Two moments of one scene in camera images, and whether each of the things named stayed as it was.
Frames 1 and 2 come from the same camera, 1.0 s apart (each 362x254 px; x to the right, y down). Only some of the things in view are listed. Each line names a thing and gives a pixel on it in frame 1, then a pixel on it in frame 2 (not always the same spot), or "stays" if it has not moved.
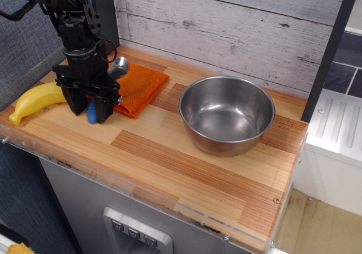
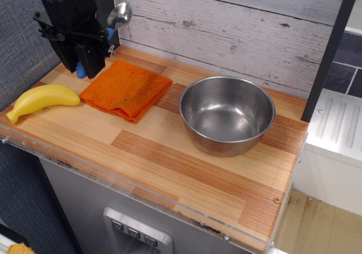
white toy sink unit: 329,169 stays
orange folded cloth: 137,88 stays
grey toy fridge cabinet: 104,218 stays
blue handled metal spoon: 117,68 → 119,14
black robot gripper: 87,71 → 69,18
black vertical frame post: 341,21 stays
